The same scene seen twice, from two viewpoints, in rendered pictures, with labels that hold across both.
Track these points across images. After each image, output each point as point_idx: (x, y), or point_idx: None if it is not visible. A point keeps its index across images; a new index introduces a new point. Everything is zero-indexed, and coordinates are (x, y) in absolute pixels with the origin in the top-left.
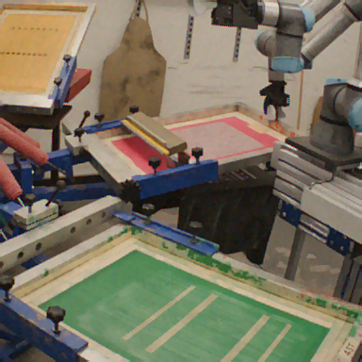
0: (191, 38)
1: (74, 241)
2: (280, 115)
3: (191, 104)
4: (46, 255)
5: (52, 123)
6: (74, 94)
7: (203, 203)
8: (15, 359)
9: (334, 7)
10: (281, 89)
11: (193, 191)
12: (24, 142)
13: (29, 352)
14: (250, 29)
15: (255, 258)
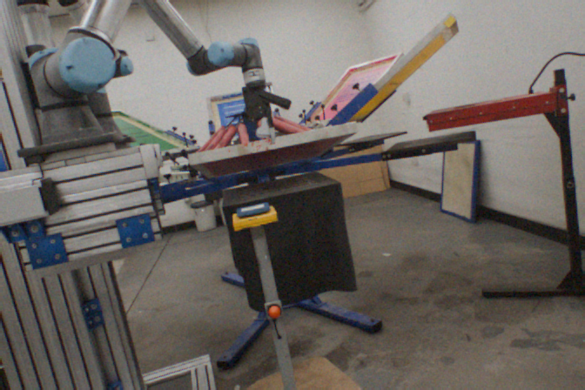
0: None
1: (523, 313)
2: (267, 132)
3: None
4: (474, 303)
5: (395, 149)
6: (453, 124)
7: None
8: (305, 311)
9: (78, 24)
10: (247, 97)
11: (225, 191)
12: (242, 143)
13: (314, 315)
14: None
15: (264, 304)
